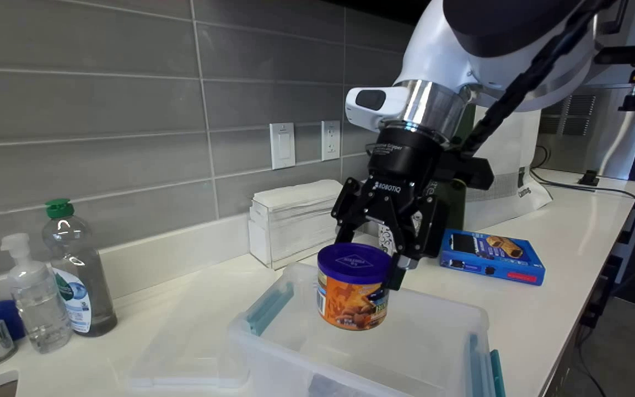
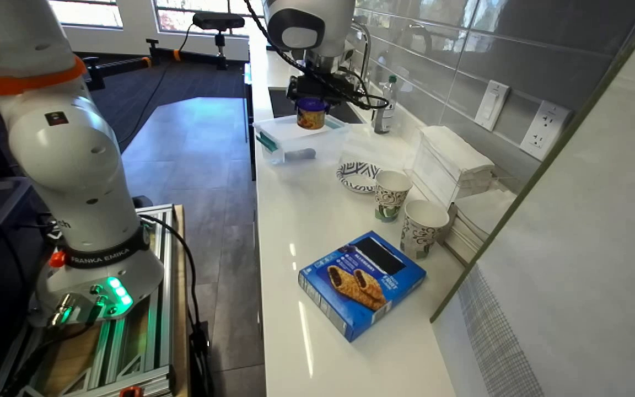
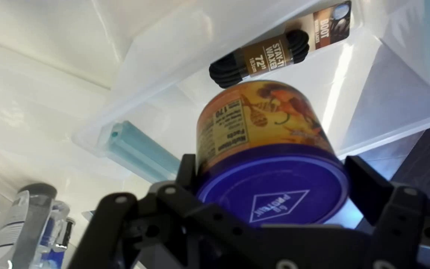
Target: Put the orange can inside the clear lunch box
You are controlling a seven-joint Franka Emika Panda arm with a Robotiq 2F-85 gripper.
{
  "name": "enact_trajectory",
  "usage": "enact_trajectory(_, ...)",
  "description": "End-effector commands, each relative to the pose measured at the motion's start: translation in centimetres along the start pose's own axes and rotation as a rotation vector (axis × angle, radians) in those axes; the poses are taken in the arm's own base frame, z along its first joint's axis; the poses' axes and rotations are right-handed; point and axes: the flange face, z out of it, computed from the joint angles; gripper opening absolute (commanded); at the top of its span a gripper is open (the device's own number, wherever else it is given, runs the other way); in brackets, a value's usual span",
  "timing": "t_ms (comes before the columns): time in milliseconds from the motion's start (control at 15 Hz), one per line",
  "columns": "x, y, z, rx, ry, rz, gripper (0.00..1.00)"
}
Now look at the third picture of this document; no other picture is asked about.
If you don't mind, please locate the clear pump sanitizer bottle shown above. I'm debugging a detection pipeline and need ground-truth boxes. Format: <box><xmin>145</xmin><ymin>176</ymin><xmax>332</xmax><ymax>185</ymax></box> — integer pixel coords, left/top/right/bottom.
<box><xmin>0</xmin><ymin>182</ymin><xmax>60</xmax><ymax>269</ymax></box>

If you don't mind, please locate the orange can with purple lid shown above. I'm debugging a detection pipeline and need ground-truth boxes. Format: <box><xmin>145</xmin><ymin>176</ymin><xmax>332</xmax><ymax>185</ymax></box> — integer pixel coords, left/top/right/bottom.
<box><xmin>195</xmin><ymin>79</ymin><xmax>351</xmax><ymax>229</ymax></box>

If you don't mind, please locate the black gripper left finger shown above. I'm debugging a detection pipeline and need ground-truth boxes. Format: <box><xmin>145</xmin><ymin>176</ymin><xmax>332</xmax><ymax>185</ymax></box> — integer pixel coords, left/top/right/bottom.
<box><xmin>68</xmin><ymin>152</ymin><xmax>212</xmax><ymax>269</ymax></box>

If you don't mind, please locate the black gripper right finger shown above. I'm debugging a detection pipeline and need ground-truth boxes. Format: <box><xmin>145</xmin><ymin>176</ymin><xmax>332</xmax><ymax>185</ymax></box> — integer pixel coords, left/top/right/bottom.
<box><xmin>344</xmin><ymin>153</ymin><xmax>430</xmax><ymax>269</ymax></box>

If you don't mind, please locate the clear lunch box lid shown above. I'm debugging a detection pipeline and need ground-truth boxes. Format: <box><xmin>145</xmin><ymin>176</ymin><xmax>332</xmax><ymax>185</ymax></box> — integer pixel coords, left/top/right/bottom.
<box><xmin>0</xmin><ymin>34</ymin><xmax>127</xmax><ymax>165</ymax></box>

